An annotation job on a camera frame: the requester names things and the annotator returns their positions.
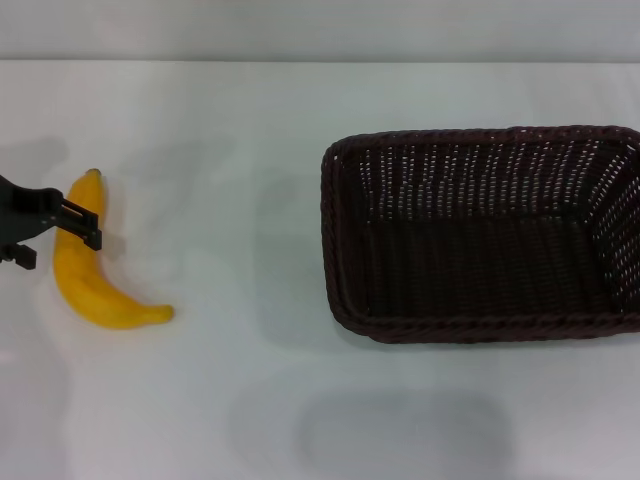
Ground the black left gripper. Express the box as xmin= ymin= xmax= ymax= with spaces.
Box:
xmin=0 ymin=174 xmax=104 ymax=271

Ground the yellow banana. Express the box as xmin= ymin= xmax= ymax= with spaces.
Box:
xmin=53 ymin=168 xmax=175 ymax=331

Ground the black woven rectangular basket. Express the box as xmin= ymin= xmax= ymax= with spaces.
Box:
xmin=321 ymin=125 xmax=640 ymax=345

